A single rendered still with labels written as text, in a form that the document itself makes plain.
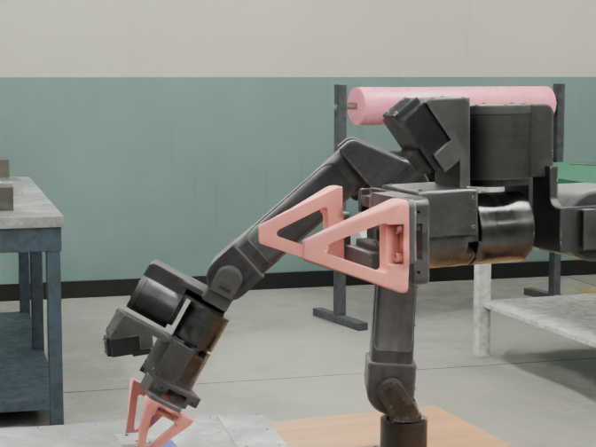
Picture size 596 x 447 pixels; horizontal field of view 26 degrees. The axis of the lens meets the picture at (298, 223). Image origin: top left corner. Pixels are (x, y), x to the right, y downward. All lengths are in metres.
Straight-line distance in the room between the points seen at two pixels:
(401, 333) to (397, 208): 0.76
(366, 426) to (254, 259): 0.42
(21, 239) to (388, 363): 3.27
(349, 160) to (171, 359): 0.34
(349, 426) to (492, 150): 1.01
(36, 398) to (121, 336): 3.34
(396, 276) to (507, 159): 0.14
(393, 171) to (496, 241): 0.62
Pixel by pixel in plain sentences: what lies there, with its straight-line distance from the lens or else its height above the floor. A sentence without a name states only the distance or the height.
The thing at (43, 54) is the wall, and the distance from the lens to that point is 7.66.
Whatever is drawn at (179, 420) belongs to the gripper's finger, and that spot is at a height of 0.89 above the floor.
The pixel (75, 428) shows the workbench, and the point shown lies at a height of 0.80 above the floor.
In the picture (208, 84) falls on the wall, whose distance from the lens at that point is 7.79.
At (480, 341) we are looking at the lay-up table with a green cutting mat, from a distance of 6.12.
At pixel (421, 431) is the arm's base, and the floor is 0.86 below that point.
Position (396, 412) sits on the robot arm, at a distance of 1.68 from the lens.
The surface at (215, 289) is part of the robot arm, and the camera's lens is 1.64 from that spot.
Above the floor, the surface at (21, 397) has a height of 0.11.
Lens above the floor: 1.32
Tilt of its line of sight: 7 degrees down
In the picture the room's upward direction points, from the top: straight up
